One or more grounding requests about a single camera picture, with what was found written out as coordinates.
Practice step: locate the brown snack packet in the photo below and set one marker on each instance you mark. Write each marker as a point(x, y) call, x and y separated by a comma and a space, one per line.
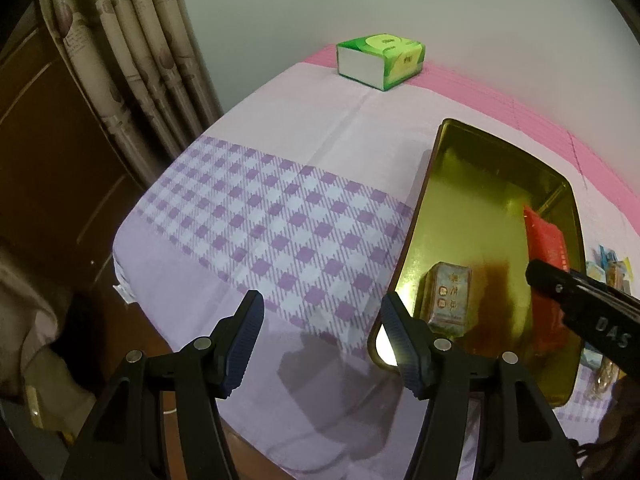
point(605, 377)

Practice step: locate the person's beige clothing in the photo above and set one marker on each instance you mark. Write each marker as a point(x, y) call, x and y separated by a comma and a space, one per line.
point(25, 320)

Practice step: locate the blue snack packet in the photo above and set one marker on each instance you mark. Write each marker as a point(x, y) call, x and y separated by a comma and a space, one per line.
point(602, 255)

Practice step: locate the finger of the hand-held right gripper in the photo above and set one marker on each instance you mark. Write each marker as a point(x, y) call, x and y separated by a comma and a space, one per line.
point(547, 277)

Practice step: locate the brown wooden cabinet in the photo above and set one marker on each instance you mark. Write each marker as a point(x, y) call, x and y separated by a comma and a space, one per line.
point(50, 160)

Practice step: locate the green tissue pack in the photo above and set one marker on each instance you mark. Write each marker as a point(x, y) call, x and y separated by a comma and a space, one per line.
point(380, 60)

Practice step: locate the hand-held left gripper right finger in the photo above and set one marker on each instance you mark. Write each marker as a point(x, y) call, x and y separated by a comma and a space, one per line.
point(402, 347)

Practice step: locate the tan wrapped snack block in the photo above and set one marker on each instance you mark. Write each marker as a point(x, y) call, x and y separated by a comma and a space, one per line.
point(447, 300)

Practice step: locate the patterned beige curtain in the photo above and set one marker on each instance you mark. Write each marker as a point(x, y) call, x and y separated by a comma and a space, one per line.
point(140, 35)

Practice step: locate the red snack packet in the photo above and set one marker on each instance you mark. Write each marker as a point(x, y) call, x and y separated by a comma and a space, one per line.
point(547, 240)

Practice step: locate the purple checked tablecloth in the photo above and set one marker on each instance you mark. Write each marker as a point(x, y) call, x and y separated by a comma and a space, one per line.
point(300, 210)

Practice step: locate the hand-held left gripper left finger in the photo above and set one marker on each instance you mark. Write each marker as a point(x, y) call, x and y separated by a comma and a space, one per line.
point(245, 342)

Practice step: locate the pink mat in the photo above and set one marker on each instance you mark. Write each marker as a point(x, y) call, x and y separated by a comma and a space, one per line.
point(500, 105)

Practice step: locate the gold tin box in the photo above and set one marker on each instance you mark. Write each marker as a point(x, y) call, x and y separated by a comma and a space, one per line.
point(475, 185)

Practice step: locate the yellow snack packet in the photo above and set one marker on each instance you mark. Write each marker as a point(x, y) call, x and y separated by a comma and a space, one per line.
point(620, 275)

